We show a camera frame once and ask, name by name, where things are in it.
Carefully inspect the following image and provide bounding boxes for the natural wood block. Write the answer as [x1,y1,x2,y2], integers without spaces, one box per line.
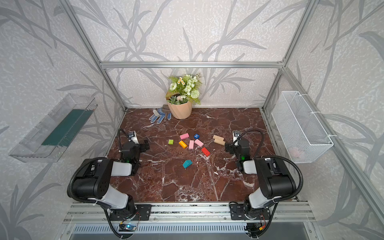
[213,135,224,142]
[214,139,226,146]

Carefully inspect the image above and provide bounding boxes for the red rectangular block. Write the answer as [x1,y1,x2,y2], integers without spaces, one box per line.
[202,148,211,157]

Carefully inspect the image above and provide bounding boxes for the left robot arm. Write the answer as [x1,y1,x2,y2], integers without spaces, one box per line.
[67,140,150,217]

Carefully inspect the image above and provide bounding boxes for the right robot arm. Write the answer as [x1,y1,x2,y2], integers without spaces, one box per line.
[225,140,304,220]

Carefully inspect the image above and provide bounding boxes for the pink block right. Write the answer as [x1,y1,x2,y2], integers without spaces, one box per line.
[195,139,204,147]

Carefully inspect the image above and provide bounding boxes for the pink block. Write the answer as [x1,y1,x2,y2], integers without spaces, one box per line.
[180,133,190,140]
[189,140,195,150]
[195,139,204,147]

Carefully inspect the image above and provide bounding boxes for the pink block middle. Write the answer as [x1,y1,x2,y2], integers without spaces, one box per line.
[189,140,195,150]

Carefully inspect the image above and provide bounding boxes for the orange rectangular block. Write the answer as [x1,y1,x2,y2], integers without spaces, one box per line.
[179,140,188,149]

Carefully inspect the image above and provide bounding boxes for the teal wedge block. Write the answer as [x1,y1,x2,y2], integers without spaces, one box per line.
[183,160,193,169]

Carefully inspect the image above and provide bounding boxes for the pink block far left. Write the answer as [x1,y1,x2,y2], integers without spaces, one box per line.
[180,133,190,140]

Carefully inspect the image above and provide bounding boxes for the blue dotted work glove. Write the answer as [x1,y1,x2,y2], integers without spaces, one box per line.
[149,108,172,124]

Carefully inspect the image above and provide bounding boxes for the pink object in basket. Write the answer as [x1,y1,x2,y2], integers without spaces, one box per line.
[289,147,303,159]

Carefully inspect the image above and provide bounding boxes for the beige flower pot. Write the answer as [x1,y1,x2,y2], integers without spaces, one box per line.
[168,102,192,120]

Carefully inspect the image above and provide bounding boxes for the left green circuit board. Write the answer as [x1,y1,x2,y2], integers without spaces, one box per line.
[119,223,137,232]

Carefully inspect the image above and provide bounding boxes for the green artificial plant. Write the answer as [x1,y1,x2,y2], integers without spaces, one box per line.
[166,74,202,105]

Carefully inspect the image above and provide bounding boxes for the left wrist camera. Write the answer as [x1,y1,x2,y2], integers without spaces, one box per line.
[128,131,139,144]

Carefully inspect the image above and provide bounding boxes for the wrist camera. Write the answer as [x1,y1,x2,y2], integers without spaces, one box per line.
[233,130,242,142]
[128,131,139,144]

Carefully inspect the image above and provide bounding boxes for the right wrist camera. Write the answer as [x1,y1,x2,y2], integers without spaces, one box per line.
[233,130,242,142]

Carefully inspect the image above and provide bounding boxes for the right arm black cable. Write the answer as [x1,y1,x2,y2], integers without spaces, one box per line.
[236,128,304,238]

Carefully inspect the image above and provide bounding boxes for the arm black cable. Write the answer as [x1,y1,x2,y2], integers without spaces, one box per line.
[236,128,304,238]
[67,128,130,239]

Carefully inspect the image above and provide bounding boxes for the white wire basket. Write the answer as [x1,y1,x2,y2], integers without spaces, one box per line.
[272,91,334,164]

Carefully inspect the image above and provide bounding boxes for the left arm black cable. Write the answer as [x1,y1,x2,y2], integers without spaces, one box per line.
[67,128,130,239]

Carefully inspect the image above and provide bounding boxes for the right base connector wires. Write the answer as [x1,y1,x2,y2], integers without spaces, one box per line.
[244,213,268,238]

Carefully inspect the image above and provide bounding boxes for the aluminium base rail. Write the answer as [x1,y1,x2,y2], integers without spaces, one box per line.
[56,201,320,240]

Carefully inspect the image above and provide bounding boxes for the clear plastic wall shelf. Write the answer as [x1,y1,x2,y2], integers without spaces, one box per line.
[9,94,98,163]

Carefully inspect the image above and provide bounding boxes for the aluminium cage frame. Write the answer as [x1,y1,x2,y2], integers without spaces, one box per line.
[59,1,384,223]

